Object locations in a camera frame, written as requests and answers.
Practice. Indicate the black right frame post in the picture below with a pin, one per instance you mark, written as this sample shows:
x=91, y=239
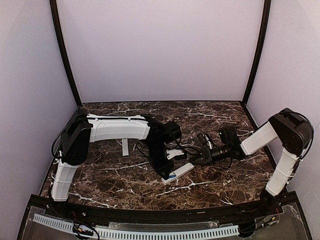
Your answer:
x=258, y=51

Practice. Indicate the left white cable duct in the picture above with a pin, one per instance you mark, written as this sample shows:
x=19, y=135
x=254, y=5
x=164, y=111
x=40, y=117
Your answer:
x=54, y=223

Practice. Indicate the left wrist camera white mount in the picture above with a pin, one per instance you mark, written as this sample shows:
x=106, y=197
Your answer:
x=171, y=153

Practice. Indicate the black frame post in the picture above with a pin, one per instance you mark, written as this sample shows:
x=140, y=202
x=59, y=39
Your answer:
x=258, y=51
x=63, y=51

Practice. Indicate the grey remote battery cover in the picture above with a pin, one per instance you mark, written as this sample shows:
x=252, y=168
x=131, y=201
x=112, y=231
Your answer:
x=125, y=147

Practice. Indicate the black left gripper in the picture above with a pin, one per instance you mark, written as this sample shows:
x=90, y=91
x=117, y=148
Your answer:
x=165, y=170

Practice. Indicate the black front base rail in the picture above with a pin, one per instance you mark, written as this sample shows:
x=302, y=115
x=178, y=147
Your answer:
x=237, y=214

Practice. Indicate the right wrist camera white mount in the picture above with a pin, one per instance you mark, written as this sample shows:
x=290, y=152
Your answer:
x=206, y=140

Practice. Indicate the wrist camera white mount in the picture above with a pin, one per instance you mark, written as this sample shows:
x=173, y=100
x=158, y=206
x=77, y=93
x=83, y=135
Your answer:
x=206, y=140
x=171, y=153

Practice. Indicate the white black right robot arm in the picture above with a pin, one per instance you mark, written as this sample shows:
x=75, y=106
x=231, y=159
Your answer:
x=293, y=130

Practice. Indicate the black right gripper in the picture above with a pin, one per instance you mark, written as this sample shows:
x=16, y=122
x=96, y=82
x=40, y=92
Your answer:
x=205, y=154

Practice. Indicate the white remote control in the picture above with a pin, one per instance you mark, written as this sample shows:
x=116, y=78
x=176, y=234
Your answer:
x=178, y=172

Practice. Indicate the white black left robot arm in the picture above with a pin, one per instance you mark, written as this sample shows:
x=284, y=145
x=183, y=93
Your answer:
x=84, y=129

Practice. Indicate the black left frame post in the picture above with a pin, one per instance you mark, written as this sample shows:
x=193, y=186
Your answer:
x=63, y=51

